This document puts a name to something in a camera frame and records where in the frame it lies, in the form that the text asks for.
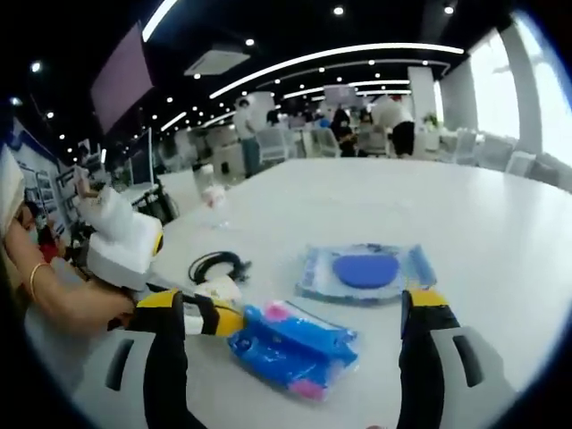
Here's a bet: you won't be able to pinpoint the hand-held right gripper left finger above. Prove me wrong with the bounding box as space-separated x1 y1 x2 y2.
75 288 193 429

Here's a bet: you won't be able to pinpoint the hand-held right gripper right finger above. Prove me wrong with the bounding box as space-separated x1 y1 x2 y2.
397 288 515 429

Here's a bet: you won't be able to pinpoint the white paper cup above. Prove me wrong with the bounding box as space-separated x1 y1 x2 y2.
194 274 245 314

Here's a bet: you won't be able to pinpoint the black cable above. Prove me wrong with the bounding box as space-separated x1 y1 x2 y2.
188 251 252 285

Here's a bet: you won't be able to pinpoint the blue plastic packet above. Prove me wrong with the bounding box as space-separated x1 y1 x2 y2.
227 299 360 400

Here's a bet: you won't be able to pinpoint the clear packet with blue disc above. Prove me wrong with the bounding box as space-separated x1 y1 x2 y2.
294 243 438 305

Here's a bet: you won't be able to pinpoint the clear plastic bottle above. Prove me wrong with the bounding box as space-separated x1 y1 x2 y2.
191 163 231 229

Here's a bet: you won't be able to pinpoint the person's left hand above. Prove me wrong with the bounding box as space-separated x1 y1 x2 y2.
105 292 139 332

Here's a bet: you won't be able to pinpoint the desk monitor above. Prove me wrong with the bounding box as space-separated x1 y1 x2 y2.
129 127 157 187

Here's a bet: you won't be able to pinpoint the person's beige sleeve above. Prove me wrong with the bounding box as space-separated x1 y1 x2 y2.
0 147 26 242

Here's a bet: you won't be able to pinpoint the white table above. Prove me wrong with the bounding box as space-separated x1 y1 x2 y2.
24 156 572 429

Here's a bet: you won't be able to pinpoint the large purple hanging screen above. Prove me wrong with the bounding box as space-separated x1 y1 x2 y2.
90 21 156 135

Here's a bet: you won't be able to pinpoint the white mesh chair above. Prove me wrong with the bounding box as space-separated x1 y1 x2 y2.
261 129 287 164

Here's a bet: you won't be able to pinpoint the ceiling air vent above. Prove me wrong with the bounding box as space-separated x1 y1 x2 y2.
183 43 251 78

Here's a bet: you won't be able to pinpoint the straight ceiling light strip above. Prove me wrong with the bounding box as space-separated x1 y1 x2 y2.
141 0 179 42

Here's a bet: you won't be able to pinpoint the small hanging display screen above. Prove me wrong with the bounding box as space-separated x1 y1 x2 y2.
324 84 357 106

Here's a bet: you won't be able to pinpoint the long curved ceiling light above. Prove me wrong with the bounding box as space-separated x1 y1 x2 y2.
208 43 466 100

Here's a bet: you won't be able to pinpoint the white desk with black frame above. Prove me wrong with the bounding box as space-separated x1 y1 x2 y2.
129 181 180 224

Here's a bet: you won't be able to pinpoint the gold bracelet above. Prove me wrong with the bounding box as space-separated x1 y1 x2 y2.
29 262 50 300

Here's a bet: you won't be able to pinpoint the wall poster boards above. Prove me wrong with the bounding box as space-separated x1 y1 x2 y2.
13 120 68 224

